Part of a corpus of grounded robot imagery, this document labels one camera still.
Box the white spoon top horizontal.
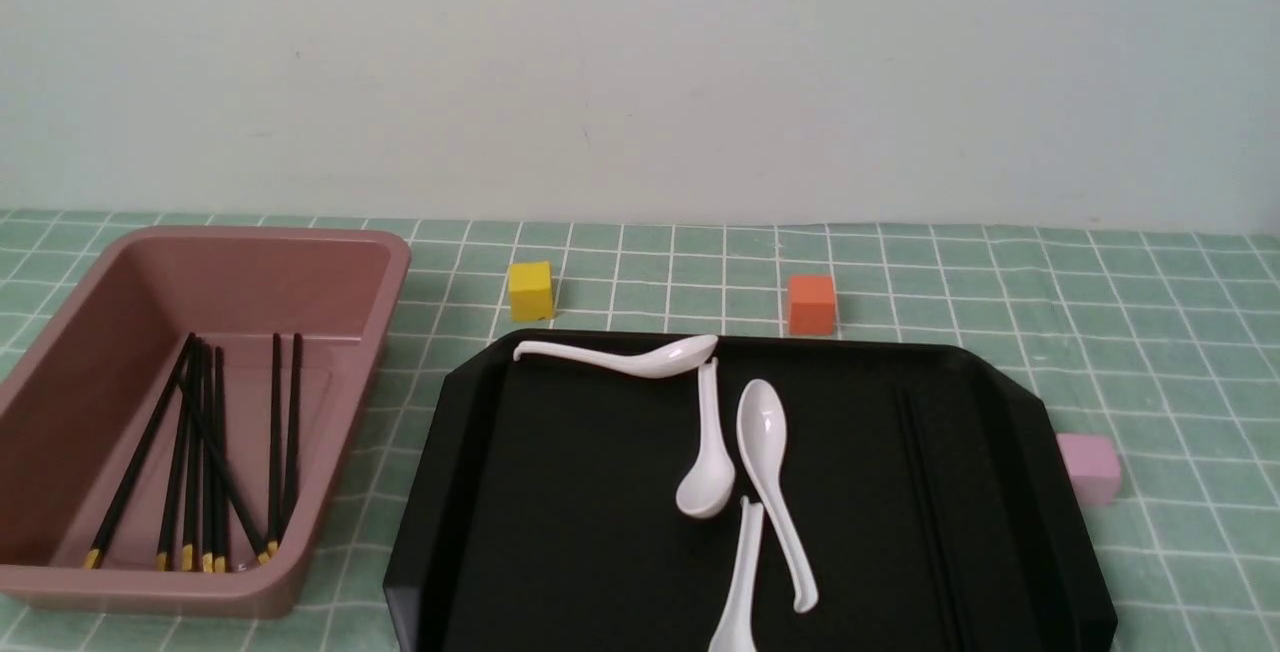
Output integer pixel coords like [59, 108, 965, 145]
[512, 334, 721, 379]

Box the yellow cube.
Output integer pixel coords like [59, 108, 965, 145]
[507, 260, 556, 323]

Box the orange cube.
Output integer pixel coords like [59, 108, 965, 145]
[786, 275, 838, 336]

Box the white spoon centre bowl up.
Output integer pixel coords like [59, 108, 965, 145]
[736, 378, 820, 614]

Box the white spoon centre bowl down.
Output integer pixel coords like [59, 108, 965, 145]
[675, 359, 736, 520]

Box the black plastic tray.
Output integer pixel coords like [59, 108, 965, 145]
[384, 329, 1117, 651]

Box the black chopstick pair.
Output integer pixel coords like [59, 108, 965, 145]
[282, 333, 305, 529]
[268, 333, 282, 557]

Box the white spoon bottom edge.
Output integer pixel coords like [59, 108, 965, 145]
[707, 496, 765, 651]

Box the black chopstick right pair left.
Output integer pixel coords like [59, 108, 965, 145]
[268, 333, 282, 557]

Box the black chopstick crossing diagonal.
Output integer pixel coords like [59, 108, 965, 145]
[189, 407, 271, 565]

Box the pink cube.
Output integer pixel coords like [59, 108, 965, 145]
[1056, 433, 1123, 509]

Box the pink plastic bin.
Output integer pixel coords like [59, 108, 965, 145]
[1, 225, 411, 617]

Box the green checkered tablecloth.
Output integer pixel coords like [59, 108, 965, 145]
[1, 204, 1279, 651]

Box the black chopstick leftmost slanted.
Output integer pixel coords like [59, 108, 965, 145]
[82, 333, 197, 570]

